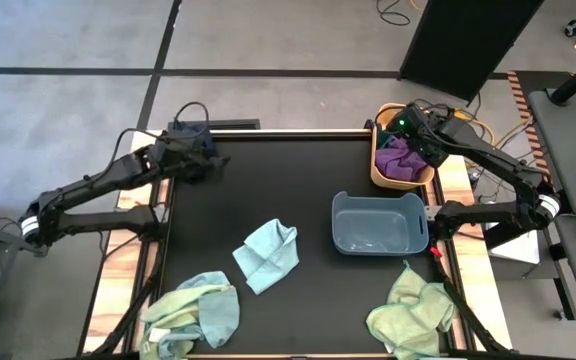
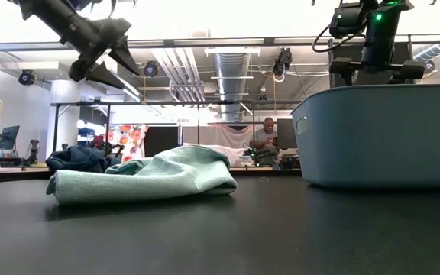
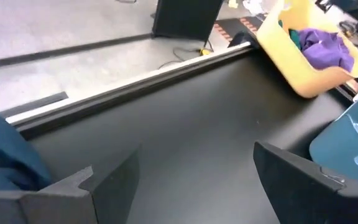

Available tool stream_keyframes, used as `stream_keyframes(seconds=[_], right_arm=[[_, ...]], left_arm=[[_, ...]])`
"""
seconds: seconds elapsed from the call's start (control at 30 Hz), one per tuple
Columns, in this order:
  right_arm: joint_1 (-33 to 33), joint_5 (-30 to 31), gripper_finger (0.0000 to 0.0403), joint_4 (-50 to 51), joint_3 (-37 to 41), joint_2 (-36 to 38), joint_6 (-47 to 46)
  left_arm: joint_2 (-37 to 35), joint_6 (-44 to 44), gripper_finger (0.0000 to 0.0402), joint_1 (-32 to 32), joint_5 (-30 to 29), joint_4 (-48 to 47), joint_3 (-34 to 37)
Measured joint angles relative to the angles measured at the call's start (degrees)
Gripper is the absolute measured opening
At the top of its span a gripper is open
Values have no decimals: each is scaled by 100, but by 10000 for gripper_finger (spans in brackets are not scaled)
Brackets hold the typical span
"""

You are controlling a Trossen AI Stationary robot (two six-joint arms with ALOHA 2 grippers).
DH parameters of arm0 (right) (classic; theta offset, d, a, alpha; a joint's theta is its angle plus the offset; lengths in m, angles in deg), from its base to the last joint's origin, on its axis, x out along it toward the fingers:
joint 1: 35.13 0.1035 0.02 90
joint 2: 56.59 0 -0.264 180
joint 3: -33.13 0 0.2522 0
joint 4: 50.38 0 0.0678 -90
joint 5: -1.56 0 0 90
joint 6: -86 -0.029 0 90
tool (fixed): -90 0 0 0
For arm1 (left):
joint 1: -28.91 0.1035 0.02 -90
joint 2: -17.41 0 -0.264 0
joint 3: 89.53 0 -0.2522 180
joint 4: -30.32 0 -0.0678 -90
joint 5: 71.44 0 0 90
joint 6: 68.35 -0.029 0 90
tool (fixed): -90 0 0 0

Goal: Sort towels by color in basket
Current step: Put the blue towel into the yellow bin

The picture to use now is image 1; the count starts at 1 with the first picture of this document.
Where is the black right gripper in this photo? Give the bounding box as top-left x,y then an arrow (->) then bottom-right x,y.
391,103 -> 450,169

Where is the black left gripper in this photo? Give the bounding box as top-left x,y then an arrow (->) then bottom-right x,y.
155,130 -> 232,184

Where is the dark blue towel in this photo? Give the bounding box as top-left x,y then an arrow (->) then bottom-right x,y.
170,123 -> 220,157

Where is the purple towel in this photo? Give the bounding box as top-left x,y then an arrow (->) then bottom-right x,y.
374,135 -> 431,184

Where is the pale blue towel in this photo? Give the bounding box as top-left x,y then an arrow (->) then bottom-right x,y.
175,270 -> 242,350
231,218 -> 301,296

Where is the light green towel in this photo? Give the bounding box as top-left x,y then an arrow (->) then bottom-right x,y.
365,259 -> 457,360

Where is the blue-grey plastic basket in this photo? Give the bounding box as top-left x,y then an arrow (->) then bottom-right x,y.
331,190 -> 431,258

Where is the black room divider panel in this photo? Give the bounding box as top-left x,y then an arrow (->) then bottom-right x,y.
398,0 -> 547,104

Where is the green and blue cloth pile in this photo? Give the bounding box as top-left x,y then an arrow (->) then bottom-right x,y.
139,283 -> 232,360

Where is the yellow cable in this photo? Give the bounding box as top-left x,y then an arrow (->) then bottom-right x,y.
455,107 -> 535,151

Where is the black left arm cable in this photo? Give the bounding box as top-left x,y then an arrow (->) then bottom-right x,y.
83,101 -> 211,182

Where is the black floor cable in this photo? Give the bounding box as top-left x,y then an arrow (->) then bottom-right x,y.
374,0 -> 413,27

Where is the black frame strut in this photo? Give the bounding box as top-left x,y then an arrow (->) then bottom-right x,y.
440,277 -> 510,356
90,239 -> 170,357

